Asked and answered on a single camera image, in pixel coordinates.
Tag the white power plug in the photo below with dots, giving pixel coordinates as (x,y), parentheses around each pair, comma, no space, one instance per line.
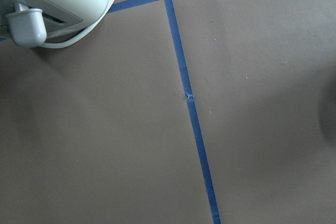
(26,26)

